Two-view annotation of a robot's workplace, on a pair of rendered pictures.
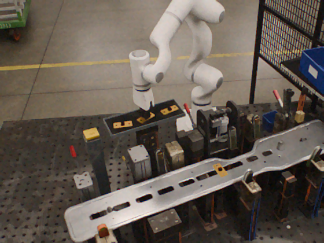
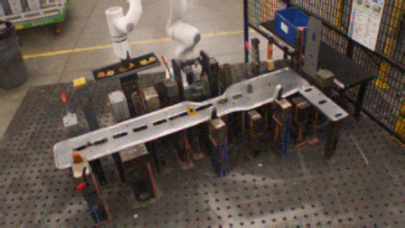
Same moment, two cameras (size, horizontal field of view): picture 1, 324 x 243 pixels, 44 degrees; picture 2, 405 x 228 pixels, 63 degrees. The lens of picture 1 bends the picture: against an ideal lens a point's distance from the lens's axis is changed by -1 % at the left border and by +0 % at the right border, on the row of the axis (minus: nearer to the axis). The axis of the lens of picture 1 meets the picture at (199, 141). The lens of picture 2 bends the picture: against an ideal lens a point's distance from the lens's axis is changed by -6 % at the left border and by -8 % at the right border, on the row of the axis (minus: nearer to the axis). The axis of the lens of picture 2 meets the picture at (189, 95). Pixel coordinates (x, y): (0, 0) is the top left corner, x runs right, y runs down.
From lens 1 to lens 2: 0.37 m
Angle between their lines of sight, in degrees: 8
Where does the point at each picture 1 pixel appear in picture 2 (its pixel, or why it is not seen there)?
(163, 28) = not seen: outside the picture
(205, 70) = (183, 28)
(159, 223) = (127, 154)
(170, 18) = not seen: outside the picture
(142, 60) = (115, 14)
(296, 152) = (264, 94)
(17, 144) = (36, 103)
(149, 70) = (121, 22)
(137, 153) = (116, 96)
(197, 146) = (172, 91)
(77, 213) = (63, 147)
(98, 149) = (85, 96)
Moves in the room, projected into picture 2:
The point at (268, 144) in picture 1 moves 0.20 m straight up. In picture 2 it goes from (239, 89) to (238, 57)
